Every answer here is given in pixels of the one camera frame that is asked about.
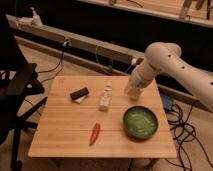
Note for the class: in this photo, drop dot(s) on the green ceramic bowl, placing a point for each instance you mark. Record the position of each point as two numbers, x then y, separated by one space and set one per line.
140 122

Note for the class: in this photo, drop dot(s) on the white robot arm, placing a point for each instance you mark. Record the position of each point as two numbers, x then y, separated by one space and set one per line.
165 58

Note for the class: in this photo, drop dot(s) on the black office chair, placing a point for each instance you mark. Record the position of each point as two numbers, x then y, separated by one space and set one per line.
18 79

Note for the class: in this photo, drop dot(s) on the blue power adapter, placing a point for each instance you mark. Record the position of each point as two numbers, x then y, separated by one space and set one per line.
167 102

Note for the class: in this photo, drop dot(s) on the black and white eraser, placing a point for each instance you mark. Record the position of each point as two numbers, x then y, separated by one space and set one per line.
79 96

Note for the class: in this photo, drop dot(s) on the long metal rail beam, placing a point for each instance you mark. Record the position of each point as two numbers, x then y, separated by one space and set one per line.
77 41

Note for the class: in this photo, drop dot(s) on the white spray bottle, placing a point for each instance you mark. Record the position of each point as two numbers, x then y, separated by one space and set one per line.
33 20

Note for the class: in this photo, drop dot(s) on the red chili pepper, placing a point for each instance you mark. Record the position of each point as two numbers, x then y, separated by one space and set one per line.
94 134

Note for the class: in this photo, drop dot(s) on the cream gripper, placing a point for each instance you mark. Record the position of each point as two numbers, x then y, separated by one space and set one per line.
132 91

